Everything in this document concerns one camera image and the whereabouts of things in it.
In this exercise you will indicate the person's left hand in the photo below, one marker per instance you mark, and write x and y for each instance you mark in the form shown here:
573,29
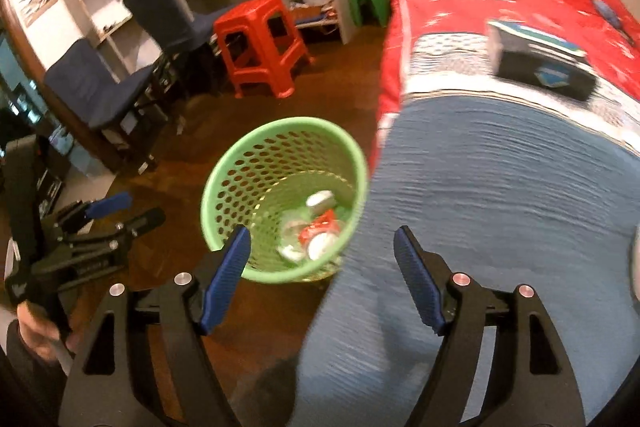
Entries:
37,332

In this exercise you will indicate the red plastic stool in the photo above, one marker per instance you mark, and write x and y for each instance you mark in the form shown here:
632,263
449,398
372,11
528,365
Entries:
255,37

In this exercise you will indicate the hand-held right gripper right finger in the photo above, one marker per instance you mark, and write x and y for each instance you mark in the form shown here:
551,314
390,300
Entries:
417,279

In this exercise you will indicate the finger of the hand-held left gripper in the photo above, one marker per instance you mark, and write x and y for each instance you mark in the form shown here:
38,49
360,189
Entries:
120,232
107,204

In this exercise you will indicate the blue ribbed blanket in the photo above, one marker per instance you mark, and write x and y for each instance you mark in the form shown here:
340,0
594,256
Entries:
475,217

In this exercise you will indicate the black cardboard box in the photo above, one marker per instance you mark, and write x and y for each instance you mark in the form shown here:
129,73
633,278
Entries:
540,67

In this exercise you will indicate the person's left forearm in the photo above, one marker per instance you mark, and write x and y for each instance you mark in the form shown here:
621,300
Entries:
30,382

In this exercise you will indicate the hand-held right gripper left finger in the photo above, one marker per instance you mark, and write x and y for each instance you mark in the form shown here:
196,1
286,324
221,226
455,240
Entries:
225,279

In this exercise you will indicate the dark office chair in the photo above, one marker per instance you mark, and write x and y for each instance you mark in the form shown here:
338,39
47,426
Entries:
165,17
95,82

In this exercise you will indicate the orange snack wrapper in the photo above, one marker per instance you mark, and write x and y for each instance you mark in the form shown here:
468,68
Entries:
320,227

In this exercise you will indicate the blue plush toy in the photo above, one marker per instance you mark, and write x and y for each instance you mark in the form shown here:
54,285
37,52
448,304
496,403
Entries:
607,14

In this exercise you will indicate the green perforated plastic basket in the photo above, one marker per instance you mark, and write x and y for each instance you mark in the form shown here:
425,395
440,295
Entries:
235,177

